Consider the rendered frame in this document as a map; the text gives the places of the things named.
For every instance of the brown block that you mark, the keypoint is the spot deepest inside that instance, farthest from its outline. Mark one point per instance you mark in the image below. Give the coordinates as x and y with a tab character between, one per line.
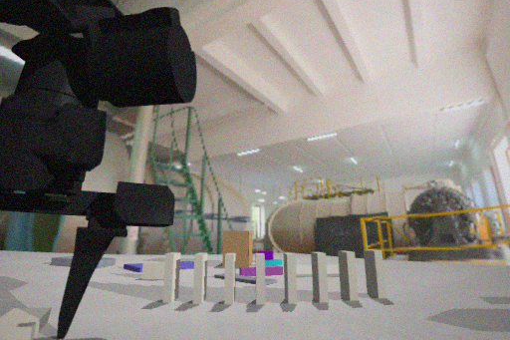
240	243

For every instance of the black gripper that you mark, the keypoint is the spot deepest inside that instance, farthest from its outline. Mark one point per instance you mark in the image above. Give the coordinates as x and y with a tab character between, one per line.
109	214

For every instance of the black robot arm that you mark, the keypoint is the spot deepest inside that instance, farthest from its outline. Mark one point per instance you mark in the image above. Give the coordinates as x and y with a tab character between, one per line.
141	59

